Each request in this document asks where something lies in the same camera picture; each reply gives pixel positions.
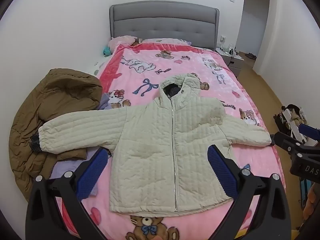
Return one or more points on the cluttered black cart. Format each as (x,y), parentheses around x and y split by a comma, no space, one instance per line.
(291,120)

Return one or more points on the person's yellow orange clothing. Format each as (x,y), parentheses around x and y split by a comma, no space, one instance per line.
(313,202)

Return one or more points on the lavender cloth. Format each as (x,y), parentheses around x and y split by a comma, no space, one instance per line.
(65,166)

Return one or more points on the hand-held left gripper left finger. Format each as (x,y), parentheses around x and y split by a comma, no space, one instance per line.
(92,170)

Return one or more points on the grey nightstand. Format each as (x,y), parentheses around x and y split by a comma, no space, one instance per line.
(235,66)

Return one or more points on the pink plush toy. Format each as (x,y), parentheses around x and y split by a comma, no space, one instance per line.
(122,40)

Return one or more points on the white dotted bed sheet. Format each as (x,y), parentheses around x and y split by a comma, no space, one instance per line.
(98,65)

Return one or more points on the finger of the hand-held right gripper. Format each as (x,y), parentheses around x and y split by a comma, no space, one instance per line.
(310,131)
(285,141)

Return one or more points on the light blue object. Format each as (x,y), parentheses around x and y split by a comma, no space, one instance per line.
(305,195)

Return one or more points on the cream quilted hooded jacket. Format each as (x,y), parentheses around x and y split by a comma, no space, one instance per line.
(150,155)

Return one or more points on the teal plush toy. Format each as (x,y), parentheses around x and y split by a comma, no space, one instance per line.
(106,50)

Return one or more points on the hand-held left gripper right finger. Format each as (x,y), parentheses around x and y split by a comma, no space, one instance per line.
(220,172)

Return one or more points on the printed pillow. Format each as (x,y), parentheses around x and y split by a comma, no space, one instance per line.
(165,40)

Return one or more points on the grey upholstered bed headboard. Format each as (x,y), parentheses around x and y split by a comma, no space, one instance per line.
(162,22)

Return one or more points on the brown padded coat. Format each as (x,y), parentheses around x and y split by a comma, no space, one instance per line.
(62,92)

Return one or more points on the pair of shoes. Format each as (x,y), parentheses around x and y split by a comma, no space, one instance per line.
(250,55)

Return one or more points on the pink printed blanket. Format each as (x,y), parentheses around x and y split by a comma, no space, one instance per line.
(187,65)

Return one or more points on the small white tabletop items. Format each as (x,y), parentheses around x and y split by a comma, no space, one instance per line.
(228,50)

